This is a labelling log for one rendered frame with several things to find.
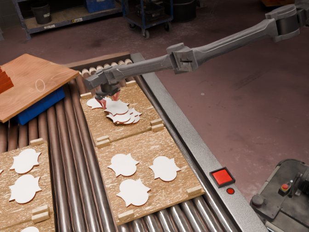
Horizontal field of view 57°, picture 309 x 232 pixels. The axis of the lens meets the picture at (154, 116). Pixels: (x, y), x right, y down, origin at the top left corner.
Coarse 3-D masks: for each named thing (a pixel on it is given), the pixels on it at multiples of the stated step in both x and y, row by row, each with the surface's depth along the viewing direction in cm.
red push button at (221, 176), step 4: (216, 172) 117; (220, 172) 117; (224, 172) 116; (216, 176) 115; (220, 176) 115; (224, 176) 115; (228, 176) 115; (220, 180) 113; (224, 180) 113; (228, 180) 113
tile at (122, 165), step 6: (114, 156) 125; (120, 156) 125; (126, 156) 125; (114, 162) 122; (120, 162) 122; (126, 162) 122; (132, 162) 121; (138, 162) 121; (114, 168) 120; (120, 168) 119; (126, 168) 119; (132, 168) 119; (120, 174) 118; (126, 174) 117; (132, 174) 117
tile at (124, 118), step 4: (128, 112) 145; (132, 112) 145; (108, 116) 143; (112, 116) 143; (116, 116) 143; (120, 116) 143; (124, 116) 143; (128, 116) 142; (112, 120) 142; (116, 120) 141; (120, 120) 141; (124, 120) 140; (128, 120) 141
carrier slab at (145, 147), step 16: (112, 144) 132; (128, 144) 132; (144, 144) 131; (160, 144) 130; (144, 160) 123; (176, 160) 122; (112, 176) 118; (144, 176) 117; (192, 176) 115; (112, 192) 112; (160, 192) 110; (176, 192) 110; (112, 208) 106; (128, 208) 106; (144, 208) 105; (160, 208) 105
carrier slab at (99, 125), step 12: (108, 96) 162; (120, 96) 162; (132, 96) 161; (144, 96) 160; (84, 108) 155; (144, 108) 152; (96, 120) 147; (108, 120) 146; (144, 120) 144; (96, 132) 139; (108, 132) 139; (120, 132) 138; (132, 132) 138; (144, 132) 139
